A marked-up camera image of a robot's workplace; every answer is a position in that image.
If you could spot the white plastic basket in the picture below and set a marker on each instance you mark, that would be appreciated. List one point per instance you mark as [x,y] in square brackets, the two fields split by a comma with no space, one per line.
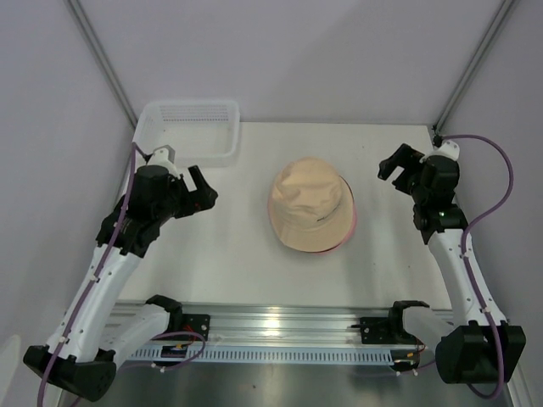
[203,132]

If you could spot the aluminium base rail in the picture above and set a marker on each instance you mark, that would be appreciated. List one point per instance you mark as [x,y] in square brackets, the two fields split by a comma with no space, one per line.
[283,326]

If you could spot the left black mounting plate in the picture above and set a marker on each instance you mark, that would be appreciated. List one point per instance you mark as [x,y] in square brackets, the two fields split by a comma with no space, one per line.
[199,323]

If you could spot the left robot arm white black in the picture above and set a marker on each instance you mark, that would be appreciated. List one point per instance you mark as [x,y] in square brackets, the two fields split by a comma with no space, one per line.
[77,358]

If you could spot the corner aluminium profile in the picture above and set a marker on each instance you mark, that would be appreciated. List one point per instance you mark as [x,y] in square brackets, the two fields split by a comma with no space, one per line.
[475,63]
[98,52]

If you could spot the black bucket hat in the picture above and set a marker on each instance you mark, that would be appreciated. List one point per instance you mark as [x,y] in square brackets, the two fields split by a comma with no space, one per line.
[331,251]

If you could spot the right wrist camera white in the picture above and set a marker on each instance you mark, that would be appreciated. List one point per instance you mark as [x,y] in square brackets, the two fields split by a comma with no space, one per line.
[442,148]

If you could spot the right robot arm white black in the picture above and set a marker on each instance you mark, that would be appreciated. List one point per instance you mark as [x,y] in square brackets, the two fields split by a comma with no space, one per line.
[480,346]

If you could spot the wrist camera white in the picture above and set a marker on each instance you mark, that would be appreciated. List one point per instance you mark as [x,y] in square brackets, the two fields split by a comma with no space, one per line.
[442,148]
[164,156]

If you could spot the cream bucket hat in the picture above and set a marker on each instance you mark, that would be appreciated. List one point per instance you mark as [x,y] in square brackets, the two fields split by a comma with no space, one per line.
[309,206]

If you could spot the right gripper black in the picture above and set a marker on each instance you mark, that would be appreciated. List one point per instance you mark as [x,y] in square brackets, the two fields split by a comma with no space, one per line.
[410,163]

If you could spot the left corner aluminium profile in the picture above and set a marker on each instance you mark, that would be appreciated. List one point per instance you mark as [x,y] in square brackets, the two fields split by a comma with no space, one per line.
[98,52]

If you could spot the black mounting plate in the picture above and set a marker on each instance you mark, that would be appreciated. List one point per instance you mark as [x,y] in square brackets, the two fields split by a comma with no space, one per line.
[375,330]
[199,323]

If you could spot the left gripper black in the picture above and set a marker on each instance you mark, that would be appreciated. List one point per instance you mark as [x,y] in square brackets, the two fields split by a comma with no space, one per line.
[198,200]

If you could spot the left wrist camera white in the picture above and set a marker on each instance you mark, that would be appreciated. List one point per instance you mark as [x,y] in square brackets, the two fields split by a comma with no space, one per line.
[164,156]

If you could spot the right corner aluminium profile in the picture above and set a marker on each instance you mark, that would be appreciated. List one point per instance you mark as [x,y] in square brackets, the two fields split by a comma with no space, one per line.
[475,63]

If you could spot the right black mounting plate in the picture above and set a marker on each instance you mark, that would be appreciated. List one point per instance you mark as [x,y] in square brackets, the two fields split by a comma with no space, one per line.
[375,330]

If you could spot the white slotted cable duct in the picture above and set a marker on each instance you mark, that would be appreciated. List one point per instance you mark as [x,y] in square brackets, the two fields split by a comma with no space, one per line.
[272,355]

